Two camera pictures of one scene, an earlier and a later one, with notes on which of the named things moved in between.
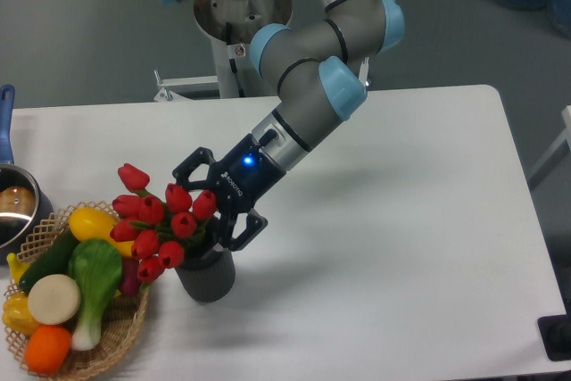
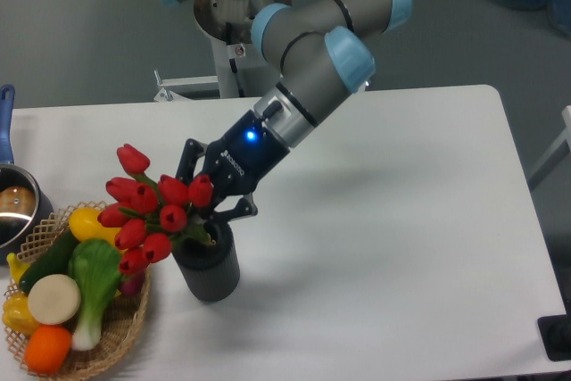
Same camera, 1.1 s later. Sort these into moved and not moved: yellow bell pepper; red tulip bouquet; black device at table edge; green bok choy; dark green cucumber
Moved: red tulip bouquet
Not moved: dark green cucumber; black device at table edge; green bok choy; yellow bell pepper
